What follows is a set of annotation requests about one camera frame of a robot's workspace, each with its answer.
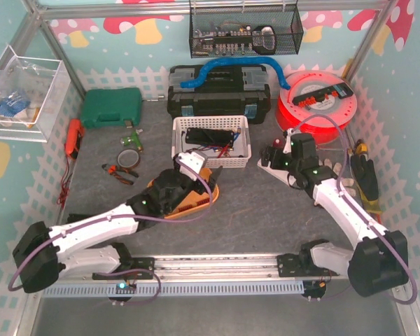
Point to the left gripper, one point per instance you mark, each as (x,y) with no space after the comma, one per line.
(201,183)

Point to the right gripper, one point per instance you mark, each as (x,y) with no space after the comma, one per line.
(271,156)

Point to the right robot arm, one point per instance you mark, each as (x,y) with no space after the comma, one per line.
(378,259)

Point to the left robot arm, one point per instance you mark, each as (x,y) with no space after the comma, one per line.
(44,254)

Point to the small red springs row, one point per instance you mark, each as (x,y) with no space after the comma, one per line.
(188,205)

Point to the orange plastic tray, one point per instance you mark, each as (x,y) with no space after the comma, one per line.
(205,174)

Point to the white peg board base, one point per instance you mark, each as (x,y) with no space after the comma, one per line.
(282,175)

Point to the white perforated plastic basket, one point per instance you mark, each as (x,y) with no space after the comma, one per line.
(235,156)

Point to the red filament spool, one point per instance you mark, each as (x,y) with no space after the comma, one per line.
(289,115)

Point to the black perforated metal plate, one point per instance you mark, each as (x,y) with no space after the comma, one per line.
(209,137)

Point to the white work glove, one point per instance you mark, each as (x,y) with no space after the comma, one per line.
(346,182)

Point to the black yellow work glove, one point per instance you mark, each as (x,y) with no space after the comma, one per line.
(363,171)

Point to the black connector strip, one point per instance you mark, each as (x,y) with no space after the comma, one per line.
(340,90)

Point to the black plastic toolbox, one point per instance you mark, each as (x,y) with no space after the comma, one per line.
(226,91)

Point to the green plastic tool case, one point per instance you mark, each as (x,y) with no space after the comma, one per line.
(111,108)

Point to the orange multimeter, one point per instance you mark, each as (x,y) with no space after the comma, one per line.
(73,138)

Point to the clear acrylic box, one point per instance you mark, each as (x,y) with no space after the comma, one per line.
(32,91)

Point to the blue white glove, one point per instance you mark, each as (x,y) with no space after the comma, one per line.
(14,104)

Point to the yellow handled tool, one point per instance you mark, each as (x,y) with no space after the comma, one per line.
(359,148)

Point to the orange handled pliers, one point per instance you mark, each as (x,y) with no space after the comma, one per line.
(121,174)

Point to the aluminium rail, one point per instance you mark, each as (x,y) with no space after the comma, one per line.
(213,266)

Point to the black wire mesh basket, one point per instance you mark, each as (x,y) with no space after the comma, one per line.
(249,31)

